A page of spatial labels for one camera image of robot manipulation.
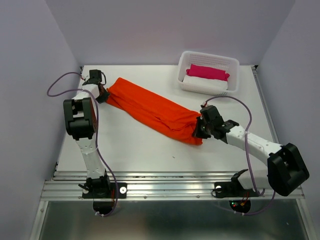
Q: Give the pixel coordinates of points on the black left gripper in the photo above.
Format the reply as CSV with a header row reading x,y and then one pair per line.
x,y
101,99

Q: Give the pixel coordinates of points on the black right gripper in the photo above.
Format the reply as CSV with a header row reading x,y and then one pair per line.
x,y
197,132

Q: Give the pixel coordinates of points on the orange t shirt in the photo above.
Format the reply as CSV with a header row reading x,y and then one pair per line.
x,y
155,111

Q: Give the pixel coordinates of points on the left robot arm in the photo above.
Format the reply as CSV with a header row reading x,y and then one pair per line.
x,y
81,123

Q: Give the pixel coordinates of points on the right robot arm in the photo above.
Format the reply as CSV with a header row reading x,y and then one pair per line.
x,y
285,168

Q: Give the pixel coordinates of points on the white rolled t shirt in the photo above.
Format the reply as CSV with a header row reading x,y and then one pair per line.
x,y
205,82

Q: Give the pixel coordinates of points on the pink rolled t shirt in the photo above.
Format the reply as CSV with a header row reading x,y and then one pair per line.
x,y
207,72

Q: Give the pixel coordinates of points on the white plastic basket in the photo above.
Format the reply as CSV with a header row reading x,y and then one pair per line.
x,y
230,65

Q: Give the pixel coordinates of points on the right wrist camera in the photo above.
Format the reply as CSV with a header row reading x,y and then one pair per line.
x,y
211,115

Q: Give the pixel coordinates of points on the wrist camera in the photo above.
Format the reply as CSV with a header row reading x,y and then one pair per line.
x,y
211,115
96,77

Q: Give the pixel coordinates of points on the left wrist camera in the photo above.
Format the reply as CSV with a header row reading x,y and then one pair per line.
x,y
96,77

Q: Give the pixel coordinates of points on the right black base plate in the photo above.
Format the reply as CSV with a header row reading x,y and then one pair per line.
x,y
230,189

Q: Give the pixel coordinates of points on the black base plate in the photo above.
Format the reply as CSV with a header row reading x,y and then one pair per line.
x,y
111,192
230,189

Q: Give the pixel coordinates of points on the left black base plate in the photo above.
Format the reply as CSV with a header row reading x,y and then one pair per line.
x,y
111,192

